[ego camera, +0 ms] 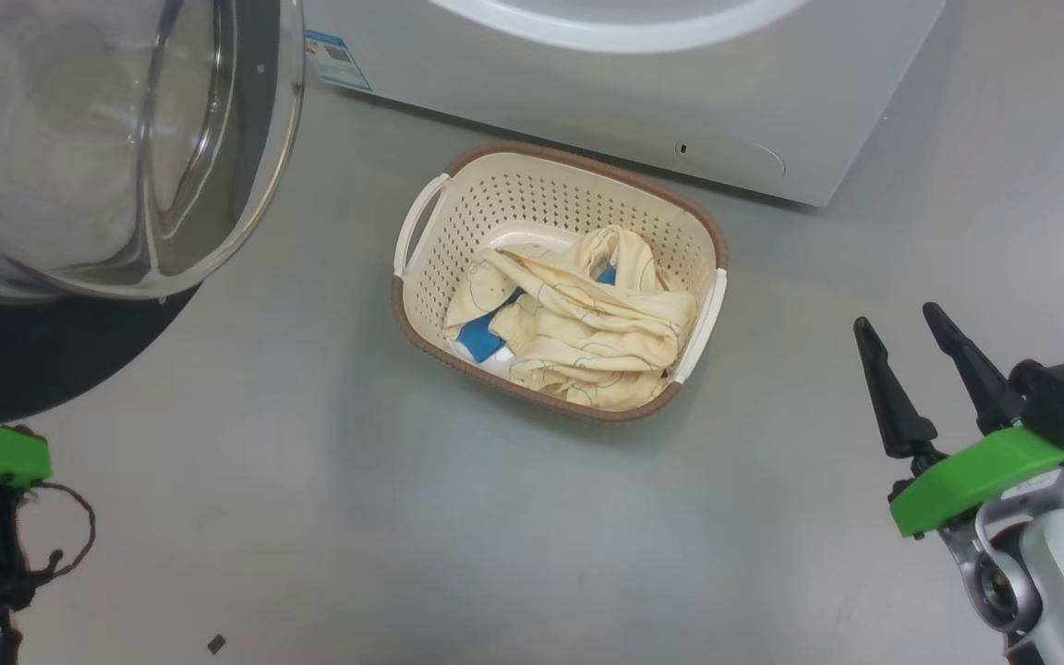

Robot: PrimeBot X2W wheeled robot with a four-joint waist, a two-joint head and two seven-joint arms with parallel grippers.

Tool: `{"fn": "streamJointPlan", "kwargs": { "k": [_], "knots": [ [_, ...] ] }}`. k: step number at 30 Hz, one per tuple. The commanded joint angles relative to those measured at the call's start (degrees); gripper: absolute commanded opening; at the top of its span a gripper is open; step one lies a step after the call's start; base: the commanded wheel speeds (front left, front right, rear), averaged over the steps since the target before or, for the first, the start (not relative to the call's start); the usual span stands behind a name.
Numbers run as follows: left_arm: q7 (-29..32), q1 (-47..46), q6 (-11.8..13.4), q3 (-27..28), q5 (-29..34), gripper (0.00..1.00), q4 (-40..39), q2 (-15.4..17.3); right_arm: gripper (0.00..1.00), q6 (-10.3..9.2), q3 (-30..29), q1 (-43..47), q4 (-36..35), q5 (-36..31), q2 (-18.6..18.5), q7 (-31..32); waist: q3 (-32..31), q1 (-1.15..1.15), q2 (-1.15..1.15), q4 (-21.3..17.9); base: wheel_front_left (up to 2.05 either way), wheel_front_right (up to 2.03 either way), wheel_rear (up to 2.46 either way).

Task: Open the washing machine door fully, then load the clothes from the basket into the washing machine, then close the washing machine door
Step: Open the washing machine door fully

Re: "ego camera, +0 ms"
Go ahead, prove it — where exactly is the round glass washer door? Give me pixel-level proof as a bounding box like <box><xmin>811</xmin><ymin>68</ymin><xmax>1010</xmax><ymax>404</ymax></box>
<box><xmin>0</xmin><ymin>0</ymin><xmax>307</xmax><ymax>424</ymax></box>

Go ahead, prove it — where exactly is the blue energy label sticker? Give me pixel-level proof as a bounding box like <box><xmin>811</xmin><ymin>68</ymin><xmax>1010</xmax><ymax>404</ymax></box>
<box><xmin>304</xmin><ymin>30</ymin><xmax>373</xmax><ymax>92</ymax></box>

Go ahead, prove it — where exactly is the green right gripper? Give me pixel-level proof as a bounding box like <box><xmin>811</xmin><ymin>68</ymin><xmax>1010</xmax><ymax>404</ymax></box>
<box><xmin>854</xmin><ymin>302</ymin><xmax>1064</xmax><ymax>634</ymax></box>

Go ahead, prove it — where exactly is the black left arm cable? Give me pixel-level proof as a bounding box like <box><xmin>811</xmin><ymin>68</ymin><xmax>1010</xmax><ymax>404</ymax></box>
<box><xmin>0</xmin><ymin>480</ymin><xmax>97</xmax><ymax>615</ymax></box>

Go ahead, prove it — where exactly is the cream laundry basket brown rim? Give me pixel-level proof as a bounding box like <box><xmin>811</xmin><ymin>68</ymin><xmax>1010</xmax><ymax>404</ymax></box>
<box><xmin>391</xmin><ymin>141</ymin><xmax>730</xmax><ymax>423</ymax></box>

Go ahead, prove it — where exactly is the white front-load washing machine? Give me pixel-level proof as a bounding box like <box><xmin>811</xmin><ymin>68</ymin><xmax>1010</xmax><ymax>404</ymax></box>
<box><xmin>303</xmin><ymin>0</ymin><xmax>947</xmax><ymax>207</ymax></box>

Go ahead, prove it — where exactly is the cream yellow printed garment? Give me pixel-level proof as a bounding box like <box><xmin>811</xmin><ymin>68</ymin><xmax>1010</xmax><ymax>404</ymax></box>
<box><xmin>444</xmin><ymin>224</ymin><xmax>697</xmax><ymax>410</ymax></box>

